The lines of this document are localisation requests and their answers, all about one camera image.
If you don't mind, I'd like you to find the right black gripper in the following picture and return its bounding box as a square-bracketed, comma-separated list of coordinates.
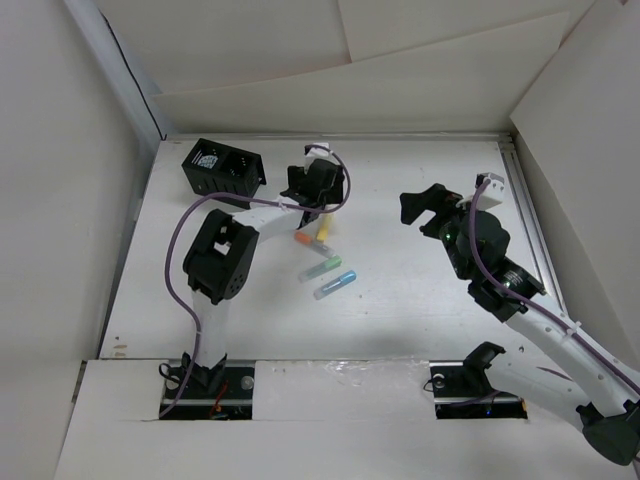
[400, 183, 490, 280]

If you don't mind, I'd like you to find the yellow highlighter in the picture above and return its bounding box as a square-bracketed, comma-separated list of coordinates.
[316, 215, 333, 243]

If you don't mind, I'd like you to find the blue-lidded small jar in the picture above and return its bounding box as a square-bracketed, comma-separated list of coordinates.
[193, 154, 219, 170]

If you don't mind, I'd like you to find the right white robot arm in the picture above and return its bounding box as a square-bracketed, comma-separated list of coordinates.
[400, 174, 639, 466]

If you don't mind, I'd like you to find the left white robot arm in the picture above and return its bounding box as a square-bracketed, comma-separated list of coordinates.
[183, 155, 351, 397]

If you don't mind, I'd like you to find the orange highlighter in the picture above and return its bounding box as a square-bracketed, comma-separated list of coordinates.
[294, 231, 335, 258]

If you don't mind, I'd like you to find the green highlighter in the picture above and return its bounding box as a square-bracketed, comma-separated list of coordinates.
[298, 255, 342, 283]

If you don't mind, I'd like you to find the blue highlighter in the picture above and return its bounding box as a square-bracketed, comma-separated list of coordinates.
[313, 270, 357, 300]

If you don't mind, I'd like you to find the black two-compartment organizer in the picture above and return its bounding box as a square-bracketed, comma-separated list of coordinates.
[182, 138, 267, 197]

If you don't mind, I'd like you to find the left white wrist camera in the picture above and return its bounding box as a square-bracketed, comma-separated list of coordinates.
[304, 142, 332, 171]

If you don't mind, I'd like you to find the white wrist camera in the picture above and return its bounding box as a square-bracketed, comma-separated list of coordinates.
[475, 172, 505, 211]
[304, 142, 332, 171]

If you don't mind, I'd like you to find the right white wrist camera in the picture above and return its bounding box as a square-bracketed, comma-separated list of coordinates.
[475, 172, 505, 211]

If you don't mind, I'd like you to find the aluminium rail right edge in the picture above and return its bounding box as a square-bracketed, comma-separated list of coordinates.
[498, 136, 566, 311]

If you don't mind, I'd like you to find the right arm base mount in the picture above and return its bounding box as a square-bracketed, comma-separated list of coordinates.
[423, 342, 528, 420]

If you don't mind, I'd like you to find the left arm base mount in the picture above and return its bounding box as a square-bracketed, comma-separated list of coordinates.
[159, 357, 255, 421]

